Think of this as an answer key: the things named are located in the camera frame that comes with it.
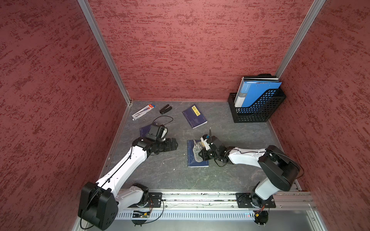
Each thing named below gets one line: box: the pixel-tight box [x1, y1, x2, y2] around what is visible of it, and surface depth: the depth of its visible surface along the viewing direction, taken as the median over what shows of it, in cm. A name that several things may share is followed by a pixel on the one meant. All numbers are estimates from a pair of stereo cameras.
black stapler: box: [159, 103, 172, 115], surface depth 116 cm
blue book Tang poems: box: [181, 103, 208, 129], surface depth 112 cm
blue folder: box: [234, 77, 282, 108], surface depth 96 cm
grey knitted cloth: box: [192, 139, 205, 163], surface depth 90 cm
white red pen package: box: [131, 103, 157, 121], surface depth 116 cm
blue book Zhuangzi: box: [186, 139, 210, 168], surface depth 89 cm
